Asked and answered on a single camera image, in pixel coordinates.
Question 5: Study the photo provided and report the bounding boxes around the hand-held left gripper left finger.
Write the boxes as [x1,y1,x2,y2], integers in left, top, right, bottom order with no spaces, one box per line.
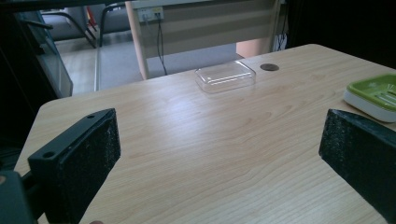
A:
[27,107,121,224]

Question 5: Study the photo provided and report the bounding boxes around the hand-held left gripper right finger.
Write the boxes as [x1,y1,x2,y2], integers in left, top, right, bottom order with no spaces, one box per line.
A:
[318,108,396,224]

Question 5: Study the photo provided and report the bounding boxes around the green and white soap dish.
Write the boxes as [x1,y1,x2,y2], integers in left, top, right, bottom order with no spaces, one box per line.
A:
[343,73,396,123]

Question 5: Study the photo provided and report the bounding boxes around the clear plastic lid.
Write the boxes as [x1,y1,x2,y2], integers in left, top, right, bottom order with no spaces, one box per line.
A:
[194,60,257,95]

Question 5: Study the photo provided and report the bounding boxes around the dark cabinet with glass door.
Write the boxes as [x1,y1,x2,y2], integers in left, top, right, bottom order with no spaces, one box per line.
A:
[0,10,74,150]

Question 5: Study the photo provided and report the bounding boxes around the beige desk with panel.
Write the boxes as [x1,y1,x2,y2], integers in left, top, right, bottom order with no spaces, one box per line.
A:
[124,0,281,80]

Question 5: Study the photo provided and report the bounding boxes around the round brown cable grommet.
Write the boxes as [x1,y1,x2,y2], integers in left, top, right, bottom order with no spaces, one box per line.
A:
[260,63,280,72]

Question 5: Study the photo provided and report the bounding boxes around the grey chair with black frame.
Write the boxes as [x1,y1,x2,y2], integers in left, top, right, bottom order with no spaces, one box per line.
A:
[39,2,132,49]

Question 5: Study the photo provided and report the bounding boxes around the bundle of cables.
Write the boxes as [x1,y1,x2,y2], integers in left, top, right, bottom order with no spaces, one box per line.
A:
[274,18,289,52]

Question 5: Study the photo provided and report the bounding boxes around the black power cable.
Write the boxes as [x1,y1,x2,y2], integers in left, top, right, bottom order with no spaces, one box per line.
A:
[156,13,168,77]

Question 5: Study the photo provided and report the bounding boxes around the white wall socket strip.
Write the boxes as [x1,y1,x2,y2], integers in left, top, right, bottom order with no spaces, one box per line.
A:
[136,7,165,23]

